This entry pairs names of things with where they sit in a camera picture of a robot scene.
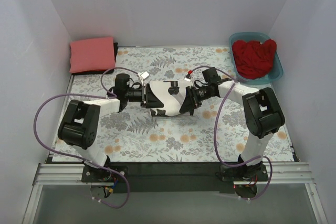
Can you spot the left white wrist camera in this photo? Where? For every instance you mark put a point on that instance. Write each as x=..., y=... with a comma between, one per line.
x=142, y=76

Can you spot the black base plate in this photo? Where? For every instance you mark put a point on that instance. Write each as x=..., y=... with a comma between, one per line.
x=182, y=177

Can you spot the folded black t shirt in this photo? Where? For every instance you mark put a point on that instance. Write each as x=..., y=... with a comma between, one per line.
x=115, y=48

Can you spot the floral table mat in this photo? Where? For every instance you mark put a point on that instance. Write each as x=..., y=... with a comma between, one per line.
x=217, y=130

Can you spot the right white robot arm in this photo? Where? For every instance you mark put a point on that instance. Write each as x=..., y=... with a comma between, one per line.
x=263, y=115

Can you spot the aluminium frame rail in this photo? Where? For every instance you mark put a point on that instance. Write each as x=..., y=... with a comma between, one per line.
x=71, y=174

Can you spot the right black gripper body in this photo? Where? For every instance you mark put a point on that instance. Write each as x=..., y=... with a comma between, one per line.
x=193, y=96

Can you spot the red crumpled t shirt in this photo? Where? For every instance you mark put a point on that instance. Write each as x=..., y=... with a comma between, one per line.
x=254, y=59

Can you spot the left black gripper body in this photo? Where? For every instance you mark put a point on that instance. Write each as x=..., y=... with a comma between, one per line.
x=144, y=95

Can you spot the white t shirt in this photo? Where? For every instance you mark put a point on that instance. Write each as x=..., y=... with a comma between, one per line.
x=171, y=93

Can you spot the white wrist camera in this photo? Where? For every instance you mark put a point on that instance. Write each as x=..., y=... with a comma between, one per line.
x=142, y=76
x=189, y=76

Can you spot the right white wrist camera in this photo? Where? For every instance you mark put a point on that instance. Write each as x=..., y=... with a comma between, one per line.
x=189, y=76

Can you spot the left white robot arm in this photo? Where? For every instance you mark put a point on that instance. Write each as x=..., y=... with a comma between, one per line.
x=78, y=127

